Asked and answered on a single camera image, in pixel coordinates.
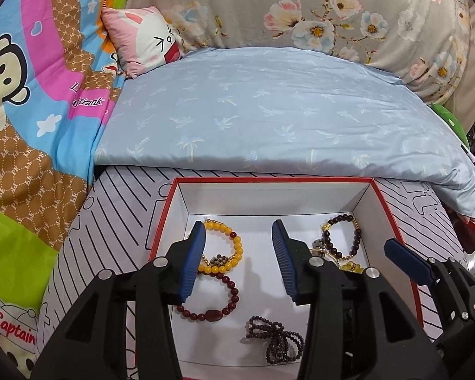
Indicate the light blue quilt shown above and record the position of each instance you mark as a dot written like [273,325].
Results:
[281,118]

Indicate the pink cartoon pillow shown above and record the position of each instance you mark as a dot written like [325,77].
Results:
[142,35]

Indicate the rose gold bangle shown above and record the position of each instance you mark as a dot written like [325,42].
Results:
[332,256]

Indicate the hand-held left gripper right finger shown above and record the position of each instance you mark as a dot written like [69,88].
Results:
[283,261]

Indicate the colourful cartoon blanket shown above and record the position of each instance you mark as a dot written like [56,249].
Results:
[43,126]

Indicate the grey floral quilt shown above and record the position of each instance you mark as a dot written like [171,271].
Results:
[301,8]

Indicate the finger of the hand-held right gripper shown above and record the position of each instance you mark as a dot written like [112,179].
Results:
[405,259]

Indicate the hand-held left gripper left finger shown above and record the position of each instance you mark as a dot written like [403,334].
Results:
[192,261]

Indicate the red cardboard box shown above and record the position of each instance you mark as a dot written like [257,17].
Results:
[261,213]

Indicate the round bronze brooch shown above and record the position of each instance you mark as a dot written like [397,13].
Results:
[221,260]

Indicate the dark red object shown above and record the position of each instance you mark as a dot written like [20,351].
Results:
[469,231]

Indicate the green plush item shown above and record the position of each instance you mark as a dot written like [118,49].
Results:
[451,120]

